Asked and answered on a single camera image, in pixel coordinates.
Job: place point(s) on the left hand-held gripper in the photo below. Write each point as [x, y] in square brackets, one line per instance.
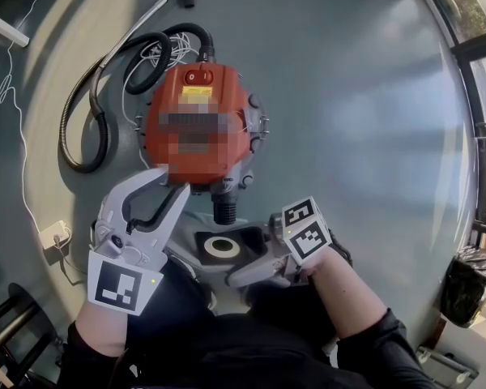
[115, 284]

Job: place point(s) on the grey dust bag black collar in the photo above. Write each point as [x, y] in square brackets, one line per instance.
[220, 247]

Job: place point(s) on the person's left forearm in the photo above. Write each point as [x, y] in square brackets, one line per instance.
[105, 330]

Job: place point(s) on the person's right forearm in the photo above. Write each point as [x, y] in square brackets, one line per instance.
[344, 294]

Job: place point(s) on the person's black clothing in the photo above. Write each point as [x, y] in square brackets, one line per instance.
[247, 351]

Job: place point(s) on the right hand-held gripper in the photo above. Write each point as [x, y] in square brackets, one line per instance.
[305, 237]

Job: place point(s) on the grey metal bracket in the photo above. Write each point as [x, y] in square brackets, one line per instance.
[445, 365]

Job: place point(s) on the black bin bag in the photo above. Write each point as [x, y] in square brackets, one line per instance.
[470, 286]

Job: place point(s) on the orange vacuum cleaner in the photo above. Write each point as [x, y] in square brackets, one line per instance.
[198, 108]

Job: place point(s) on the black stool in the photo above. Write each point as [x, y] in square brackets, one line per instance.
[16, 322]

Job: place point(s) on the black window frame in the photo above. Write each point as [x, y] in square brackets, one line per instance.
[476, 95]

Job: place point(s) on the white power strip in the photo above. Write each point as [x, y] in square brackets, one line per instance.
[54, 235]

